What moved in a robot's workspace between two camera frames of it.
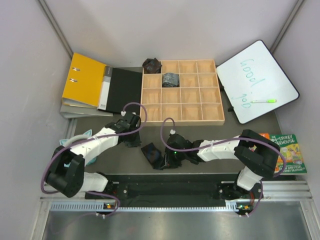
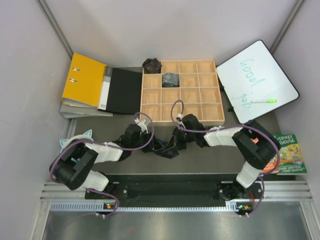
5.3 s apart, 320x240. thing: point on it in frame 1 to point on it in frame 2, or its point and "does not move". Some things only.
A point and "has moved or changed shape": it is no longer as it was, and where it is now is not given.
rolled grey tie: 170,80 does not move
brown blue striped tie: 153,155 has moved or changed shape
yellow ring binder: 83,82 does not move
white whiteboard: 254,84 does not move
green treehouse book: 289,146 does not move
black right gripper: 169,162 to 178,144
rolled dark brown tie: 152,66 does not move
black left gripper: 135,143 to 147,134
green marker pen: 268,100 does not move
